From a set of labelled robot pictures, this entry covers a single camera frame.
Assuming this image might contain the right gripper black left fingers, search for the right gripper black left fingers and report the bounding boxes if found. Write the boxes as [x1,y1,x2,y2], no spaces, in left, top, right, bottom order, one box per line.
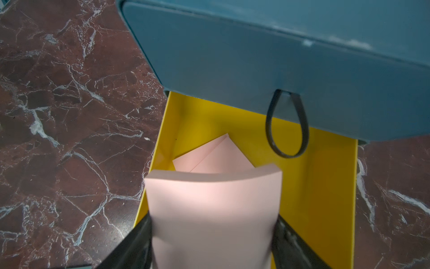
[97,214,152,269]

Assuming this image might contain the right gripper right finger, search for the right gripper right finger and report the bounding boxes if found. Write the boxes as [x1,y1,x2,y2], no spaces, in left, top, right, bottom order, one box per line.
[271,215,330,269]

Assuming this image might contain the teal yellow drawer cabinet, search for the teal yellow drawer cabinet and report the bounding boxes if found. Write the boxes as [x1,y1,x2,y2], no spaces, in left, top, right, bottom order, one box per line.
[116,1,430,269]

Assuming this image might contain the pink sticky note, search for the pink sticky note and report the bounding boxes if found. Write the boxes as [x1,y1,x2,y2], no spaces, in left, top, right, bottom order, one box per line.
[145,164,282,269]
[173,134,254,174]

